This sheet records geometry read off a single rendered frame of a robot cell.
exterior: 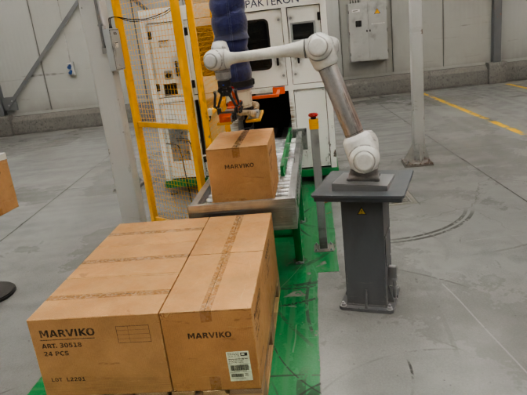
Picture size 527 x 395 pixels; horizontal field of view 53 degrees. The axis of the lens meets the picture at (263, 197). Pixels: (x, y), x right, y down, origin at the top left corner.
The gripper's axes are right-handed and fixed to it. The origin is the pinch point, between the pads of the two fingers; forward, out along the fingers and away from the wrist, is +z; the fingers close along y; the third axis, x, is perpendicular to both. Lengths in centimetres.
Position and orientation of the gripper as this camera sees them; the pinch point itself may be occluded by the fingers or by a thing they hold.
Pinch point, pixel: (228, 115)
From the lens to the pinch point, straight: 310.1
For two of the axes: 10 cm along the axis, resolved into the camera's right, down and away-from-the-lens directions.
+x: -0.9, 3.1, -9.5
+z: 1.1, 9.5, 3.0
